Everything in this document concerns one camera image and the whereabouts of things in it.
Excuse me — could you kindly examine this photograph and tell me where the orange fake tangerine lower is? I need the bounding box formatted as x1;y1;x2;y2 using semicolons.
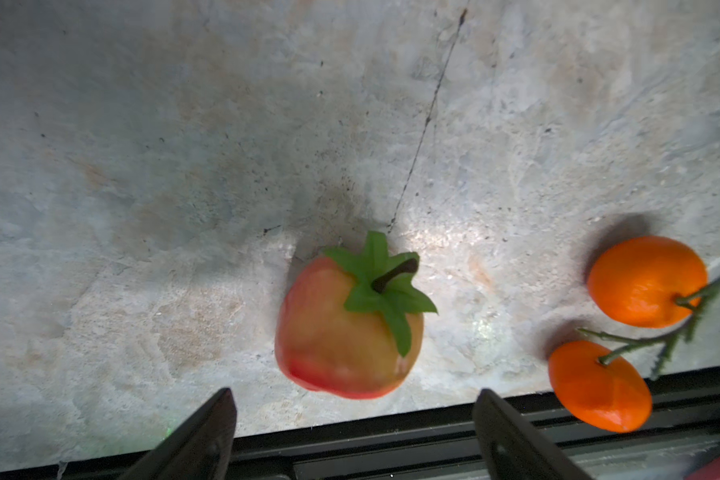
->
547;326;697;434

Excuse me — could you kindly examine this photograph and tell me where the red fake strawberry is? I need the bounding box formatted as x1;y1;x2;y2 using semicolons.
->
274;231;437;400

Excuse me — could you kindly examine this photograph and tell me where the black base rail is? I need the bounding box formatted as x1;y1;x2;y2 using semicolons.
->
6;367;720;479

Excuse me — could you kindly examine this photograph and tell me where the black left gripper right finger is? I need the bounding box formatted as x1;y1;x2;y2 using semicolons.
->
472;389;591;480

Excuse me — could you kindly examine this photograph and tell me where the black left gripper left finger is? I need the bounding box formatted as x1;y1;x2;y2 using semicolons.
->
120;387;237;479

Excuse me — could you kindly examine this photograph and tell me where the orange fake tangerine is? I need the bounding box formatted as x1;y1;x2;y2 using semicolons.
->
586;236;708;329
547;326;697;434

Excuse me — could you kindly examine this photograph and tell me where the orange fake tangerine upper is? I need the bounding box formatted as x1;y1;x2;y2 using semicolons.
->
586;236;708;329

